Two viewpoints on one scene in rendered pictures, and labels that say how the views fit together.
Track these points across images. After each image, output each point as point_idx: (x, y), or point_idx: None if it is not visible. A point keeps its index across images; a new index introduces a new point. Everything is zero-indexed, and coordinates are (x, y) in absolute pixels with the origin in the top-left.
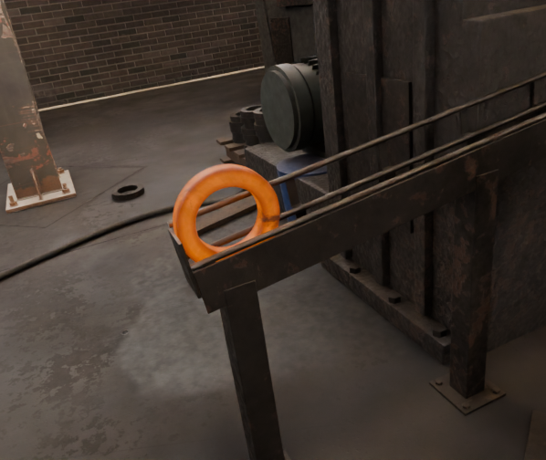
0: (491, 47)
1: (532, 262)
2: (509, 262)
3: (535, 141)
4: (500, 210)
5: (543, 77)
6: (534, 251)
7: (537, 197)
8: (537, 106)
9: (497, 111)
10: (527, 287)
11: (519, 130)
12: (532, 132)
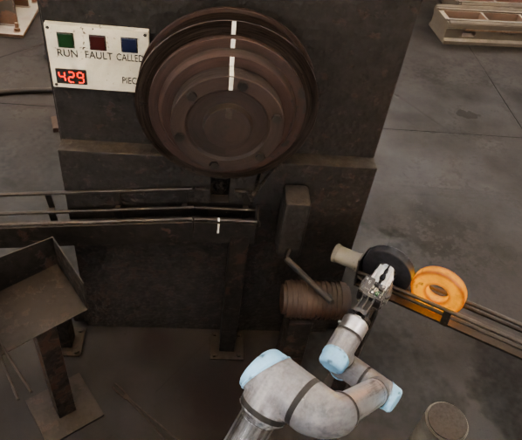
0: (69, 166)
1: (140, 290)
2: (116, 284)
3: (79, 234)
4: (100, 254)
5: (120, 192)
6: (140, 284)
7: (136, 255)
8: (109, 209)
9: (83, 201)
10: (138, 301)
11: (107, 215)
12: (75, 230)
